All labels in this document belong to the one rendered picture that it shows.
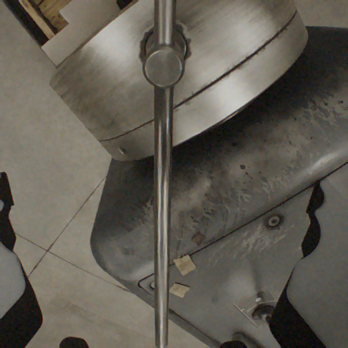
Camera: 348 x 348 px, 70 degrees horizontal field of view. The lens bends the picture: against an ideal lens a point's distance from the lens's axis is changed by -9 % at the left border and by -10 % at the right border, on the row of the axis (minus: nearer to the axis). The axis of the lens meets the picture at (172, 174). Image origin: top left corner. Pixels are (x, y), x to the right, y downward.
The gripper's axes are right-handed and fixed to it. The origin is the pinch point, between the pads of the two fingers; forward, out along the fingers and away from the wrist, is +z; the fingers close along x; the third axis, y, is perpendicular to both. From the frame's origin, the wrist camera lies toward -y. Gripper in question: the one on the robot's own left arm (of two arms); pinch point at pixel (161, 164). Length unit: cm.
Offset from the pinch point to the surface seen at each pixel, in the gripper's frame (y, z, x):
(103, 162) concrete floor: 73, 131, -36
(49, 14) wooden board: -7, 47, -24
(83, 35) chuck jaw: -4.0, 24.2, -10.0
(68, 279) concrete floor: 179, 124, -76
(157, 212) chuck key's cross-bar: 6.2, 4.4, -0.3
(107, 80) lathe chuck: -0.7, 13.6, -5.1
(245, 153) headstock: 5.9, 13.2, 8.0
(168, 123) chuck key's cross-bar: 0.2, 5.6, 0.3
